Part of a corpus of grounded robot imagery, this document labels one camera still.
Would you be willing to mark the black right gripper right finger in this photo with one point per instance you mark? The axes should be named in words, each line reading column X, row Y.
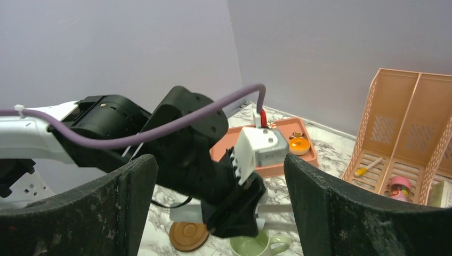
column 334, row 217

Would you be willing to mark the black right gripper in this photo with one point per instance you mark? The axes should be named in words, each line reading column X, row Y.
column 226, row 198

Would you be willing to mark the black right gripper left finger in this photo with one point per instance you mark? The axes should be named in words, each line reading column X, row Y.
column 105, row 216

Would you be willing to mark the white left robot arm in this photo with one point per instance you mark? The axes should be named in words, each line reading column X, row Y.
column 107, row 131

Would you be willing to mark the light green ceramic mug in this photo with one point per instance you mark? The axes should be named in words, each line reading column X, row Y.
column 262, row 244

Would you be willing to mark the left brown wooden coaster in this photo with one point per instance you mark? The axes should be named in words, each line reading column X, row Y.
column 188, row 236

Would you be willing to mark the pink dessert tray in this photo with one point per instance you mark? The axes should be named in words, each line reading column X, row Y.
column 266, row 149

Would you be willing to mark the pink bottle in organizer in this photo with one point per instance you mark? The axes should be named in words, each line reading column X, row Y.
column 400, row 189

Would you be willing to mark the orange glazed donut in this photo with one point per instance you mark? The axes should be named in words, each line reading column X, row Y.
column 299, row 146

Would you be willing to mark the white tiered dessert stand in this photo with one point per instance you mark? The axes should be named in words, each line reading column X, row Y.
column 27, row 189

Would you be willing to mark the brown star cookie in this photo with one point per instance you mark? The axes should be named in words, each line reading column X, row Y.
column 296, row 135

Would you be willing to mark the tan box in organizer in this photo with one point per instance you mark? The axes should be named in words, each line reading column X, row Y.
column 440, row 195

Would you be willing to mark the pink mesh file organizer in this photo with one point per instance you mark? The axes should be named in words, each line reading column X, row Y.
column 405, row 131

